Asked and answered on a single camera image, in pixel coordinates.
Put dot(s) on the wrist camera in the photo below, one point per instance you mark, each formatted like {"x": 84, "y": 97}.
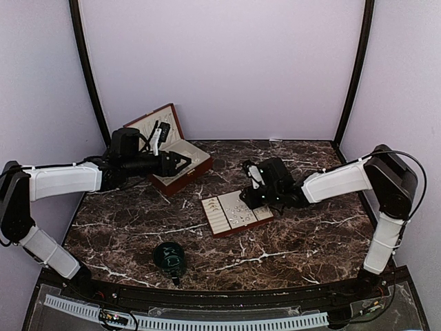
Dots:
{"x": 253, "y": 172}
{"x": 158, "y": 136}

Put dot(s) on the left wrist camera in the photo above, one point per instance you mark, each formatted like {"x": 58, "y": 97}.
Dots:
{"x": 158, "y": 136}

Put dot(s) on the right black frame post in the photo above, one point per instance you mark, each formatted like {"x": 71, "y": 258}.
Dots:
{"x": 358, "y": 65}

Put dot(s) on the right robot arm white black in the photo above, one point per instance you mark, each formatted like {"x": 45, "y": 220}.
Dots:
{"x": 382, "y": 172}

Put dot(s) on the red jewelry tray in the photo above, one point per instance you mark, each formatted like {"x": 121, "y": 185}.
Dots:
{"x": 228, "y": 214}

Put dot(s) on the left black frame post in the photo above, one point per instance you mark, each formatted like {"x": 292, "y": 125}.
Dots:
{"x": 86, "y": 67}

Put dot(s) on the black frame post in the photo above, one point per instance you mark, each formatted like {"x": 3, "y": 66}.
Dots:
{"x": 86, "y": 67}
{"x": 358, "y": 65}

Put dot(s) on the dark green glass mug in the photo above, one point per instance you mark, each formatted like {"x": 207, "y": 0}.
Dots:
{"x": 170, "y": 258}

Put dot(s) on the black front rail base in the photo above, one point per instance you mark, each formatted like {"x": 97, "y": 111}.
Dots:
{"x": 325, "y": 297}

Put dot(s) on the white slotted cable duct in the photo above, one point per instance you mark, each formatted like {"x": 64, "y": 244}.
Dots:
{"x": 178, "y": 319}

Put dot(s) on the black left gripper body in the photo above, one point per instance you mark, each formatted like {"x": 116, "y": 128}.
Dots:
{"x": 160, "y": 169}

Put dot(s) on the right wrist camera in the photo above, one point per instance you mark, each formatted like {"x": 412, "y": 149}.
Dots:
{"x": 253, "y": 172}

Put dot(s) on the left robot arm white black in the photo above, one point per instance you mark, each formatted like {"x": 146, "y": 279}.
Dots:
{"x": 129, "y": 154}

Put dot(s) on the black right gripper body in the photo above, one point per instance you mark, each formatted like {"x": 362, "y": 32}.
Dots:
{"x": 257, "y": 201}

